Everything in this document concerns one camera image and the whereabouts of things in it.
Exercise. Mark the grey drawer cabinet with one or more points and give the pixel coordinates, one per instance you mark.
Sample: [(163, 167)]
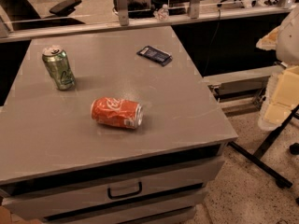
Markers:
[(56, 162)]

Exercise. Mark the red coke can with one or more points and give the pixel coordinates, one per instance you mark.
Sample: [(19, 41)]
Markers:
[(119, 113)]

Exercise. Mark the grey low bench rail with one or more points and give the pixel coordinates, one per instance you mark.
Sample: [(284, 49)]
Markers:
[(247, 80)]

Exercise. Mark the green soda can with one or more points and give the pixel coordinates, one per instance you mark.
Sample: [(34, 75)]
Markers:
[(56, 61)]

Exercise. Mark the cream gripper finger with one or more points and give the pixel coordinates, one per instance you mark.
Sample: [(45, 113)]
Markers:
[(269, 41), (281, 98)]

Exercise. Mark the metal railing post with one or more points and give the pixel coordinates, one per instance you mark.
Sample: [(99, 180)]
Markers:
[(123, 12), (193, 9)]

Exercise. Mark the black office chair left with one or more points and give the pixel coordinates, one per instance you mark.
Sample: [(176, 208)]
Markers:
[(23, 15)]

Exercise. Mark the black drawer handle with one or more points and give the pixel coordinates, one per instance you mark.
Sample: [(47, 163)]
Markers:
[(126, 190)]

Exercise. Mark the clear plastic bottle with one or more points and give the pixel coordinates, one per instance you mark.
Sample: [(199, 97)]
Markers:
[(162, 14)]

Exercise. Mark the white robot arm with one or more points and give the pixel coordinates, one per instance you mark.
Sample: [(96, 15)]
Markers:
[(287, 49)]

